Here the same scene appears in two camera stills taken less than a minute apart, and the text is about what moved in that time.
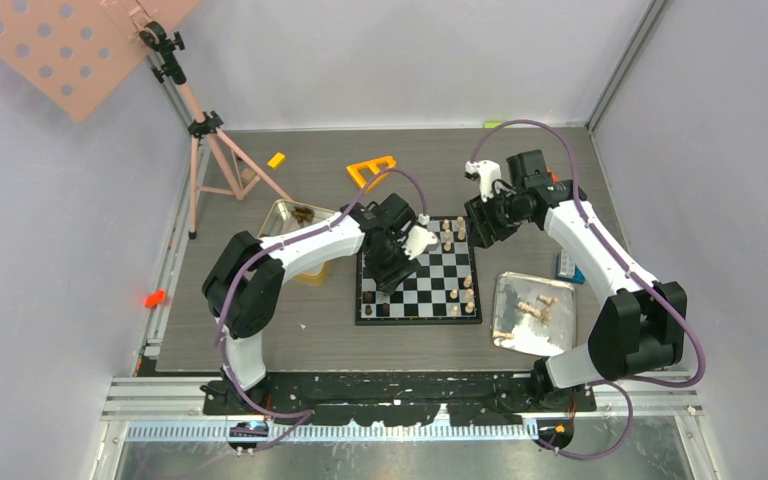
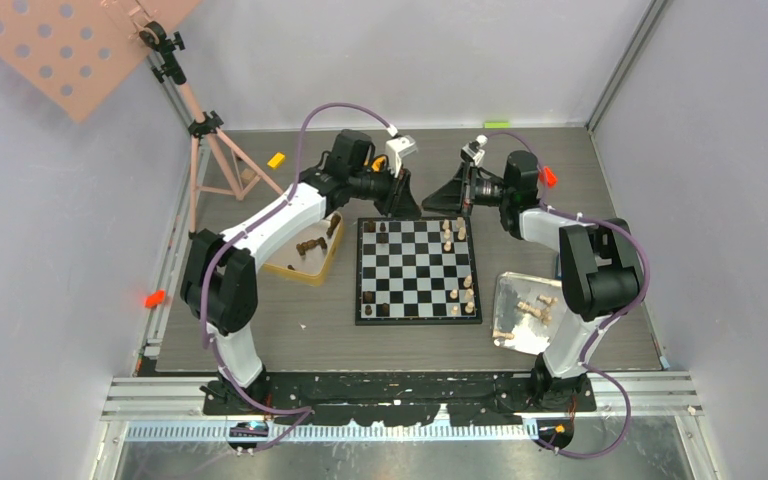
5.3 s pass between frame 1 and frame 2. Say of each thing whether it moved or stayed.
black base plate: stayed
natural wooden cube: stayed
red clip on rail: stayed
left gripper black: moved
